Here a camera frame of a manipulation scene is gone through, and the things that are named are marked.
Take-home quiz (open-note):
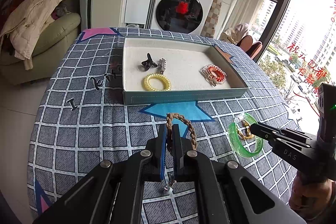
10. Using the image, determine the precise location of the brown braided rope bracelet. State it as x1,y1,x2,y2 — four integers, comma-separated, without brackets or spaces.
166,113,198,152

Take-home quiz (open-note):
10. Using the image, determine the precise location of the yellow gold cord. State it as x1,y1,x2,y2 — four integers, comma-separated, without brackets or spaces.
236,119,255,140

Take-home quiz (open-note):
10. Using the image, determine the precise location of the green translucent bangle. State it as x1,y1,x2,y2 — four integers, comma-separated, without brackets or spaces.
228,112,263,158

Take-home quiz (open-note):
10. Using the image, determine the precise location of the yellow spiral hair tie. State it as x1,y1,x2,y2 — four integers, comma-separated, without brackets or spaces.
142,73,172,92

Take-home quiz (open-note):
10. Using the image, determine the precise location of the black claw hair clip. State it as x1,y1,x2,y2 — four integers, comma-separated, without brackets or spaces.
141,53,158,71

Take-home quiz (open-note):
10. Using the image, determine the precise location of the silver rhinestone hair clip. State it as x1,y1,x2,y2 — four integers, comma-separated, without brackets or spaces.
157,58,166,75

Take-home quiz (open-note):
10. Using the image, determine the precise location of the clear crystal bead chain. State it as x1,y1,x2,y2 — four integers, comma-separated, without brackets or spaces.
200,64,228,87

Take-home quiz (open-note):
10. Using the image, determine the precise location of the orange white spiral hair tie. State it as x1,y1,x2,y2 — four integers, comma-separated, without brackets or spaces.
205,64,227,85

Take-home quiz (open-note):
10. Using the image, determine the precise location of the right hand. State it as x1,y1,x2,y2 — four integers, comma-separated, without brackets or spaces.
289,170,335,223

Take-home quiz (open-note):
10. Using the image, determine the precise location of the teal shallow tray box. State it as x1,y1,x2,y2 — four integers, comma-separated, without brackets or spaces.
122,38,248,105

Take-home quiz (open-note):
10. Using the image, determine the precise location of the brown chair near window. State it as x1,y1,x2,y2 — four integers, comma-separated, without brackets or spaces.
237,35,253,52

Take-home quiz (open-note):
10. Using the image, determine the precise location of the beige bag on chair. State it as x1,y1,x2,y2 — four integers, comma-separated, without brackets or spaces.
219,23,249,45

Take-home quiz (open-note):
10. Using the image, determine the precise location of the checkered hanging towel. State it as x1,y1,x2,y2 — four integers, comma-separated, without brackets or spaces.
201,0,222,38

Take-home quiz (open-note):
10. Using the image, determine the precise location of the white front-load washing machine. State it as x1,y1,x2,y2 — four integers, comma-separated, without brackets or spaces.
150,0,213,35

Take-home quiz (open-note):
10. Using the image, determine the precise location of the light green sofa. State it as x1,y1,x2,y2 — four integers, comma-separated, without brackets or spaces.
1,13,81,85

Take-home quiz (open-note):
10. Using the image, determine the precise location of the cream jacket on sofa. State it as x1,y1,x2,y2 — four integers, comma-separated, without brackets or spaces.
1,0,63,71

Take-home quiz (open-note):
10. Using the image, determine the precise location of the red handled mop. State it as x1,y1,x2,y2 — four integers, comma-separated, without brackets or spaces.
144,0,156,29

